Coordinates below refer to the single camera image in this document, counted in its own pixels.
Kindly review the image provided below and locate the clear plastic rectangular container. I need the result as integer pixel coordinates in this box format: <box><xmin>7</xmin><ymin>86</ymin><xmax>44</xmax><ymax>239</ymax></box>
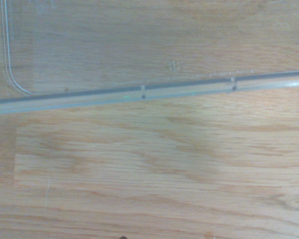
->
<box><xmin>0</xmin><ymin>0</ymin><xmax>299</xmax><ymax>117</ymax></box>

